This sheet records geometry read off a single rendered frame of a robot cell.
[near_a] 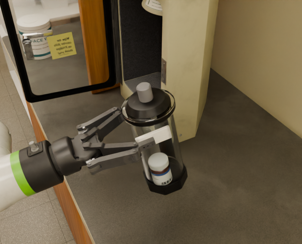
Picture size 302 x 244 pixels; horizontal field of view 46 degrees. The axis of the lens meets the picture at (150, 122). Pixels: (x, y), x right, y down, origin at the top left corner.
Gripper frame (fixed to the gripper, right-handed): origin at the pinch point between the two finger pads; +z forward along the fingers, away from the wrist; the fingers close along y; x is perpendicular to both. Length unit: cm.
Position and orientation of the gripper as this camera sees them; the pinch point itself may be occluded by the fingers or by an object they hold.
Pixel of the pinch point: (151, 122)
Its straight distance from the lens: 72.8
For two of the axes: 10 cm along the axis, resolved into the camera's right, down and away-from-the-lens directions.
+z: 9.2, -3.7, 1.1
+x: 2.2, 7.4, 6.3
